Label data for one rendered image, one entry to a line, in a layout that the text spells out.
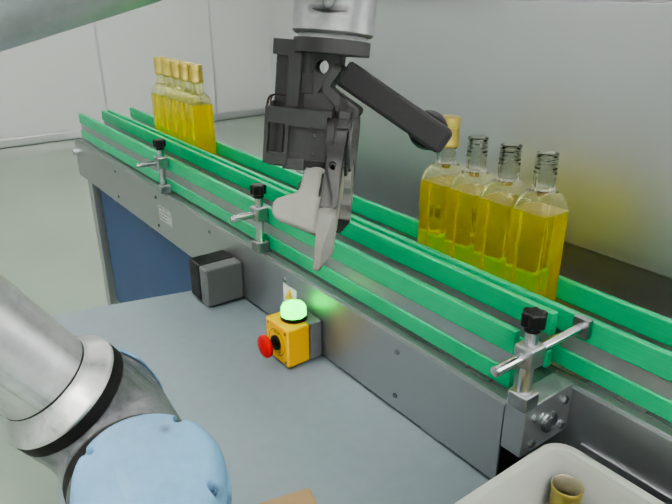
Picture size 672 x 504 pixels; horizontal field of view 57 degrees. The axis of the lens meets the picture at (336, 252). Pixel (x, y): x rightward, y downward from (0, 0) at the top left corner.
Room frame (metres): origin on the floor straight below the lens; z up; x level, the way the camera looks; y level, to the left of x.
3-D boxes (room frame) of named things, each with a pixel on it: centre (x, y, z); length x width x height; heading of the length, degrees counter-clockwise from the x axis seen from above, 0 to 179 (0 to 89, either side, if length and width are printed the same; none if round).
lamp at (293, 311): (0.92, 0.07, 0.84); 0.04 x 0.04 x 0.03
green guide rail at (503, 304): (1.38, 0.25, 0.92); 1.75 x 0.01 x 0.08; 37
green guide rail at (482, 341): (1.34, 0.31, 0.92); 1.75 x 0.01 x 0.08; 37
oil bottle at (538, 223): (0.79, -0.27, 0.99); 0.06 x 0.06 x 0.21; 37
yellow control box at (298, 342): (0.92, 0.07, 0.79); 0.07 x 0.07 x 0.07; 37
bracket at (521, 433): (0.63, -0.25, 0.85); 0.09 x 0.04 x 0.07; 127
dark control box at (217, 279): (1.15, 0.24, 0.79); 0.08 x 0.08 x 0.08; 37
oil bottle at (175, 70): (1.71, 0.42, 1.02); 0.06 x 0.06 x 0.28; 37
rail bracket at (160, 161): (1.44, 0.44, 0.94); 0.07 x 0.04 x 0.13; 127
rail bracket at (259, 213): (1.07, 0.16, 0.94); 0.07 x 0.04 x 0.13; 127
